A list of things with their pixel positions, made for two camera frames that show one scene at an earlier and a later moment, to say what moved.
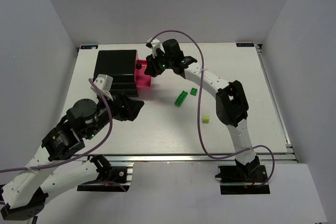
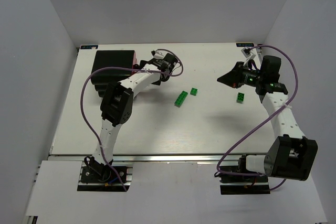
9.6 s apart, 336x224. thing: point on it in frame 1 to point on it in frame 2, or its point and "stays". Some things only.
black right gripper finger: x=154 y=67 to x=234 y=78
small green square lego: x=193 y=91 stays
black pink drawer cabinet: x=128 y=72 stays
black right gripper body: x=153 y=63 to x=238 y=74
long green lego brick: x=180 y=98 stays
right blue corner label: x=244 y=44 stays
